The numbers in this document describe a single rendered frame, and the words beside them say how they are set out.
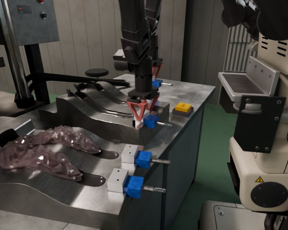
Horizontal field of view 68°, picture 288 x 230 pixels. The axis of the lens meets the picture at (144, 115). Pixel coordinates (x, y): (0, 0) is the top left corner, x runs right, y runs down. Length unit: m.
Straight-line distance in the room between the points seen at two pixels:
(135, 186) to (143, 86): 0.31
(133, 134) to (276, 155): 0.42
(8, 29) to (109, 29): 2.25
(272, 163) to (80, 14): 3.16
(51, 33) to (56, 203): 1.17
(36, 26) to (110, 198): 1.16
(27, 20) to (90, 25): 2.06
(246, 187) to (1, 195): 0.66
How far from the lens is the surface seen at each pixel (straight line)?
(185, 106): 1.02
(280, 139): 0.73
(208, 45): 3.22
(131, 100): 0.68
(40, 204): 0.56
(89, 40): 3.46
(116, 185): 0.51
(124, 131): 0.73
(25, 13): 1.43
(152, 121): 0.71
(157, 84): 1.00
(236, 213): 1.33
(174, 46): 3.01
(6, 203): 0.62
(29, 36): 1.43
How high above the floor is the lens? 1.22
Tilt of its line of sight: 25 degrees down
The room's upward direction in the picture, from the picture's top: straight up
